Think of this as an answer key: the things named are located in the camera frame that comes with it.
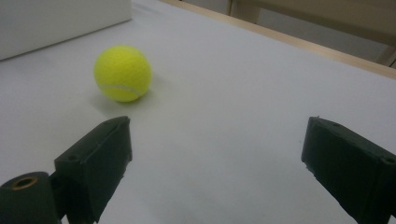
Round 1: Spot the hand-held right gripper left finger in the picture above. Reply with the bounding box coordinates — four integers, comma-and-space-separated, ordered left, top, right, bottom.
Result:
49, 116, 133, 224

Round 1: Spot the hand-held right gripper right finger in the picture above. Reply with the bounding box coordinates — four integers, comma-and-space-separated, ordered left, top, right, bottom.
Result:
301, 116, 396, 224

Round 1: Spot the yellow tennis ball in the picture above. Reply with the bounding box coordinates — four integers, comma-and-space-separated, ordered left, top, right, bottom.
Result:
92, 45, 153, 104

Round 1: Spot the white box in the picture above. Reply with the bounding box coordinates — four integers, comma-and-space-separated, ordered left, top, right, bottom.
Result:
0, 0, 133, 62

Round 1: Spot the white sheet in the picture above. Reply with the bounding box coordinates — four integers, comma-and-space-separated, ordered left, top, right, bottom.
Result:
0, 0, 396, 224

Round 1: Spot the wooden table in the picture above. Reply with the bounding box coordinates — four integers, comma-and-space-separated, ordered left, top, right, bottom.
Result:
158, 0, 396, 80

